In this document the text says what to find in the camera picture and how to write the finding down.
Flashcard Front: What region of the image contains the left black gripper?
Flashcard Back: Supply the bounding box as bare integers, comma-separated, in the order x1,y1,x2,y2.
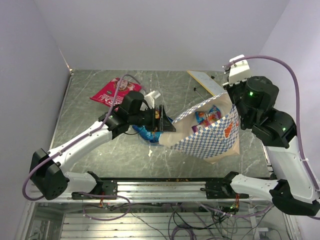
129,105,176,133

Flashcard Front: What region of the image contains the blue snack bag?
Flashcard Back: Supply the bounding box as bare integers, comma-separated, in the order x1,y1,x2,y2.
128,116,169,143

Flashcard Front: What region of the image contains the blue checkered paper bag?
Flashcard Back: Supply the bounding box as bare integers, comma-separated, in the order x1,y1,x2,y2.
159,93,240,164

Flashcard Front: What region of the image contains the red snack bag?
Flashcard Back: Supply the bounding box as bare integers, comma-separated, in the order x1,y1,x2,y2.
90,77,142,112

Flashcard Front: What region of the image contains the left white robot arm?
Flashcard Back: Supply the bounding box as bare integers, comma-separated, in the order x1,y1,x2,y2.
29,91,176,201

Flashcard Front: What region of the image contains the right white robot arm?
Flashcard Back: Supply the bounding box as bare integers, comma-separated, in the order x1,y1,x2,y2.
220,76,320,217

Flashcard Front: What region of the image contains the M&M's candy bag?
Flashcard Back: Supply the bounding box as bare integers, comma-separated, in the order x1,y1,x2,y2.
195,105,222,124

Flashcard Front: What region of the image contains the small whiteboard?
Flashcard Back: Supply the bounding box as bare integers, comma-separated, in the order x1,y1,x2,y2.
187,70,225,96

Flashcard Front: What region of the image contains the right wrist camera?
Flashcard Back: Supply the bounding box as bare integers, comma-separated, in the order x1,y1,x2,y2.
223,54,252,84

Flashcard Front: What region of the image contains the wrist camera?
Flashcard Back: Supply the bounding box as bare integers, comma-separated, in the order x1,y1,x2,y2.
143,90,161,109
223,54,252,84

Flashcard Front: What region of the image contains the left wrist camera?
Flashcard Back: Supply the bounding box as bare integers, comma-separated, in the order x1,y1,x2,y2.
143,90,161,109

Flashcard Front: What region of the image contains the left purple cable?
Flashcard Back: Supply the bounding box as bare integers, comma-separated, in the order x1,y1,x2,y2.
21,74,147,222

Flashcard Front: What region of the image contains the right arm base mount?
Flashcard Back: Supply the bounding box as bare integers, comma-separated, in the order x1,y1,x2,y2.
204,181,236,199

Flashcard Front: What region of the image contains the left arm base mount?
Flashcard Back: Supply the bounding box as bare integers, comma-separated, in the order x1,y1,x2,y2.
71,180,118,200

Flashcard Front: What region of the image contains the aluminium frame rail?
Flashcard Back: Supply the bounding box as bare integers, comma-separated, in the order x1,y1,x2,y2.
27,178,278,203

